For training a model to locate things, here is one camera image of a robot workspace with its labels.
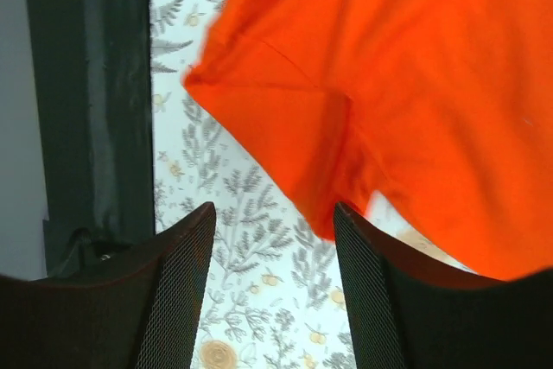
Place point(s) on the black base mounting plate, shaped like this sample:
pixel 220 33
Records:
pixel 92 78

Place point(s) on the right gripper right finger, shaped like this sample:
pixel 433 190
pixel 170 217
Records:
pixel 409 310

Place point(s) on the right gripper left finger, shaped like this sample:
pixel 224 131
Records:
pixel 138 309

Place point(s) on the orange t-shirt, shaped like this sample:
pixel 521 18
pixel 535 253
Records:
pixel 442 106

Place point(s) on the floral patterned table mat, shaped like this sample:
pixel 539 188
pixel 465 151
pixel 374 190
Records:
pixel 273 296

